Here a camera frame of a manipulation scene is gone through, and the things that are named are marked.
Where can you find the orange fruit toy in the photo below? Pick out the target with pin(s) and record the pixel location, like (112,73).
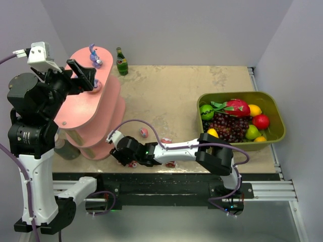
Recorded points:
(260,139)

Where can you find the green pear toy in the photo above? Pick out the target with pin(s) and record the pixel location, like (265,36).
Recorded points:
(252,133)

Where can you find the pink egg shaped toy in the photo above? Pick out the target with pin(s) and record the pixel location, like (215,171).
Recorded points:
(143,132)

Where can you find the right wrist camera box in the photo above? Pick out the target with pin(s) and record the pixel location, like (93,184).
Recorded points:
(114,137)

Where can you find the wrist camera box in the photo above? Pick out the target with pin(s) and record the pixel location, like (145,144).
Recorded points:
(114,137)
(41,59)

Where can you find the red white cake toy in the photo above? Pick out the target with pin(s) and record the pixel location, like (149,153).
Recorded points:
(133,164)

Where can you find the green soap dispenser bottle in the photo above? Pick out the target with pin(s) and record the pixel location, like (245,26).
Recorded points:
(65,149)

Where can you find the red apple toy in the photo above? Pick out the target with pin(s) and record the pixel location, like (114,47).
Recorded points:
(261,121)

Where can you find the green glass bottle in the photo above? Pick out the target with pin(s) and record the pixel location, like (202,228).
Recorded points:
(122,64)

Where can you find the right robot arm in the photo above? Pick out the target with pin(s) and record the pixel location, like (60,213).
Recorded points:
(211,153)

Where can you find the pink white cake toy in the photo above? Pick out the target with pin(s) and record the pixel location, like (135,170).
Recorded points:
(166,140)

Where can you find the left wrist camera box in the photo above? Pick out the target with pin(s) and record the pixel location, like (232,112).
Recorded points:
(41,59)

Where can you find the olive green plastic bin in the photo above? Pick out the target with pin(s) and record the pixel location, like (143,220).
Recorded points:
(276,130)

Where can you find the pink dragon fruit toy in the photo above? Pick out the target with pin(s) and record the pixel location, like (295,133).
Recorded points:
(233,107)

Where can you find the aluminium rail frame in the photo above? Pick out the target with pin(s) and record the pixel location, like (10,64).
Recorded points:
(282,190)

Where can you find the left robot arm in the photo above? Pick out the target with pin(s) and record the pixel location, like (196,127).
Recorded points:
(36,99)

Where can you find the purple bunny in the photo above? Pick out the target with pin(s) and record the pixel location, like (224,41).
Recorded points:
(96,86)

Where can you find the yellow lemon toy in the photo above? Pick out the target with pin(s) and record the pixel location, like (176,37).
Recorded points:
(254,110)

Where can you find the purple bunny figure toy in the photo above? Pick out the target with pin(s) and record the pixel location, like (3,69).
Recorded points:
(96,61)

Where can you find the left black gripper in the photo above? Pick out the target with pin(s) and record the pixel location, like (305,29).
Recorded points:
(67,79)

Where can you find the yellow mango toy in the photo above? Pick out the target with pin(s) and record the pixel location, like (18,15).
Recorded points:
(213,132)

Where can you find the black base frame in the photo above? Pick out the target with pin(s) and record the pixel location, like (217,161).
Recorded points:
(153,189)

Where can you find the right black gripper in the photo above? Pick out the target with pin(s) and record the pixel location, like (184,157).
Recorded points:
(123,155)

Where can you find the strawberry cake toy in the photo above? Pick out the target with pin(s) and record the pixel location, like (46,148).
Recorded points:
(171,164)

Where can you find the purple grape bunch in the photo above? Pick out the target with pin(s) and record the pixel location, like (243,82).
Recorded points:
(229,128)

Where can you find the pink tiered shelf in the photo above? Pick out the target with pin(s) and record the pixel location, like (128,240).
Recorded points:
(88,118)

